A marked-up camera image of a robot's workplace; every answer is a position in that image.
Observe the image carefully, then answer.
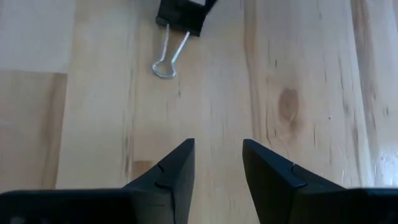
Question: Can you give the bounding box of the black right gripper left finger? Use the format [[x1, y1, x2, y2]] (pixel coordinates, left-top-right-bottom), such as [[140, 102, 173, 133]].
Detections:
[[0, 138, 196, 224]]

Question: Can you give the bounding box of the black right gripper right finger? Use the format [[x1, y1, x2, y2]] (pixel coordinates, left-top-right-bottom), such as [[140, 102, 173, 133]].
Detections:
[[242, 138, 398, 224]]

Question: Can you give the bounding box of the large black binder clip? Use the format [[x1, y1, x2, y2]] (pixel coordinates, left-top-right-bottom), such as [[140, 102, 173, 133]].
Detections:
[[151, 0, 219, 80]]

